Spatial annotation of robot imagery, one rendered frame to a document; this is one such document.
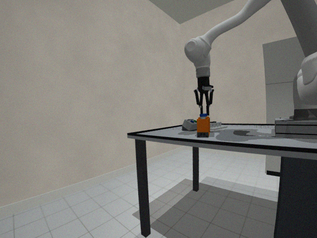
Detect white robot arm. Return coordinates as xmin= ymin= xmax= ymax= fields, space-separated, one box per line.
xmin=184 ymin=0 xmax=317 ymax=120

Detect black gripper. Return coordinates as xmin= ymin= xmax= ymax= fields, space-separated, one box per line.
xmin=194 ymin=76 xmax=214 ymax=115

